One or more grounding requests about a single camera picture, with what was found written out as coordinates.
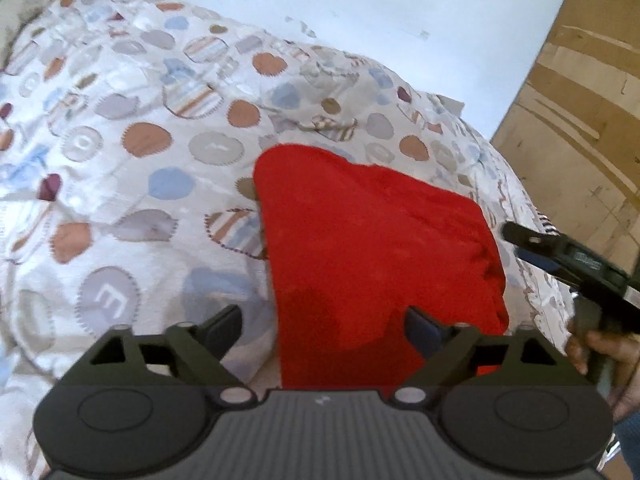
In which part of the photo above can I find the red knit sweater dress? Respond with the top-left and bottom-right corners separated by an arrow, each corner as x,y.
253,144 -> 509,392

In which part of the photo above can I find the blue knit sleeve forearm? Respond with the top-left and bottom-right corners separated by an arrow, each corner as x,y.
614,413 -> 640,480

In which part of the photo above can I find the person right hand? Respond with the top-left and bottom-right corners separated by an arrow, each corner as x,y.
565,322 -> 639,424

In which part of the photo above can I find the black white striped cloth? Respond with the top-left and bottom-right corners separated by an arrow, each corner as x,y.
534,207 -> 560,236

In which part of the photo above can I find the brown plywood wardrobe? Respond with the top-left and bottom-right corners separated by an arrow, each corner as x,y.
492,0 -> 639,271

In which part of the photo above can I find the patterned circle print quilt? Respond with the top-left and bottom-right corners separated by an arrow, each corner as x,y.
1,0 -> 544,479

